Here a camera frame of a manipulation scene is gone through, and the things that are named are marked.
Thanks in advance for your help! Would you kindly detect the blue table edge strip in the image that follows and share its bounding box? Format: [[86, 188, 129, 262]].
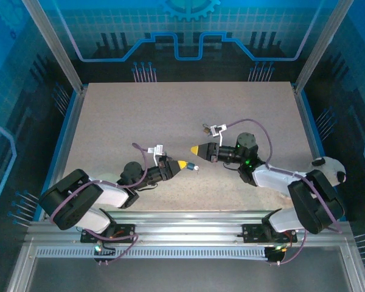
[[33, 91, 80, 221], [299, 91, 346, 221]]

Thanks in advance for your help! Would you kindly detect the white plush dog toy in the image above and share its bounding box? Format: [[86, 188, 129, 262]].
[[311, 156, 347, 186]]

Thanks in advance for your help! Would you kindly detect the black controller box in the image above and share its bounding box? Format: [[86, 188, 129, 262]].
[[265, 246, 286, 266], [92, 240, 116, 266]]

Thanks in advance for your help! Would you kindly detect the grey metal panel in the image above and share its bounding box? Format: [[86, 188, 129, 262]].
[[26, 258, 353, 292]]

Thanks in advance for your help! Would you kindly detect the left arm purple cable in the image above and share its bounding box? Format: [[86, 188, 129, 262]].
[[50, 142, 140, 266]]

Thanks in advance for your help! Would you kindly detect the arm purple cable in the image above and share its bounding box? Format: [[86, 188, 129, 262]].
[[50, 142, 140, 266], [226, 118, 343, 267]]

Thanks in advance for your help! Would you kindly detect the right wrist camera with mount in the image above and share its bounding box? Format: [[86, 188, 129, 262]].
[[209, 123, 228, 147]]

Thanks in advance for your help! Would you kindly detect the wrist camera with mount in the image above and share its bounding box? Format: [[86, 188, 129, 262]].
[[209, 123, 228, 147], [146, 144, 165, 165]]

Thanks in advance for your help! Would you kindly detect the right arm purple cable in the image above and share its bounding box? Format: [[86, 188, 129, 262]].
[[226, 118, 343, 267]]

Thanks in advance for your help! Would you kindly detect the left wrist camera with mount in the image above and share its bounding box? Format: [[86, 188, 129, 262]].
[[146, 144, 165, 165]]

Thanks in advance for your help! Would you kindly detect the aluminium mounting rail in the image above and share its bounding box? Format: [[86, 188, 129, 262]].
[[26, 210, 355, 248]]

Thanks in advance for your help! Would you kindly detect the aluminium table side rail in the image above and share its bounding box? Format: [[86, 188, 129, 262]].
[[293, 86, 335, 220], [42, 86, 88, 220]]

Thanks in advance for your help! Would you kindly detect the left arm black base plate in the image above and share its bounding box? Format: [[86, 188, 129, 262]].
[[80, 223, 137, 244]]

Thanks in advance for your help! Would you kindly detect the slotted grey cable duct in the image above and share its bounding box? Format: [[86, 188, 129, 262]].
[[35, 246, 270, 260]]

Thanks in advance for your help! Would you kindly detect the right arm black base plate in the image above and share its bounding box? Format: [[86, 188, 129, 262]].
[[242, 223, 298, 244]]

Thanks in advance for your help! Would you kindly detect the aluminium frame post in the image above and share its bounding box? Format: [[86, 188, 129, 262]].
[[20, 0, 88, 94], [294, 0, 355, 94]]

